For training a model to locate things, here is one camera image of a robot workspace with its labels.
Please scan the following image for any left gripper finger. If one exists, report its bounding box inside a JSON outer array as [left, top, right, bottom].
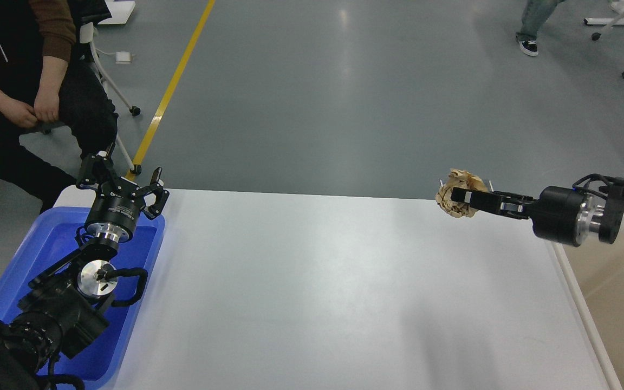
[[131, 167, 170, 220], [76, 153, 121, 196]]

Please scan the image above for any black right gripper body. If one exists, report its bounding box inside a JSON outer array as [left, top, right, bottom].
[[523, 186, 605, 247]]

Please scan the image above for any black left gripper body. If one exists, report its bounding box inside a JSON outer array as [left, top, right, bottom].
[[84, 186, 146, 243]]

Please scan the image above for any brown paper ball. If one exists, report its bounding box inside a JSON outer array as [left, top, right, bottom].
[[435, 168, 490, 219]]

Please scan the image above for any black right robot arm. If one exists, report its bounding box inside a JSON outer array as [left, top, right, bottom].
[[437, 170, 624, 247]]

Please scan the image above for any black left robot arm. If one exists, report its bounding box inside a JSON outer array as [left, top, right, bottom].
[[0, 152, 170, 389]]

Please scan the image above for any blue plastic bin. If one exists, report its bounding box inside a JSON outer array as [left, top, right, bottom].
[[0, 207, 165, 389]]

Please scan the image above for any white power adapter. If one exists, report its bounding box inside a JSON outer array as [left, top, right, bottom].
[[115, 51, 132, 64]]

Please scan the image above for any beige plastic bin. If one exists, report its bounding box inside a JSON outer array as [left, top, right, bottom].
[[552, 219, 624, 389]]

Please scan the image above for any seated person in black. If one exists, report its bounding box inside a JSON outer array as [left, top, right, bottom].
[[0, 1, 118, 211]]

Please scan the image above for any white rolling chair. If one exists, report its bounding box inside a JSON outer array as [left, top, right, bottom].
[[36, 0, 142, 177]]

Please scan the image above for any walking person in jeans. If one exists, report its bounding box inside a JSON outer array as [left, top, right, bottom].
[[515, 1, 564, 57]]

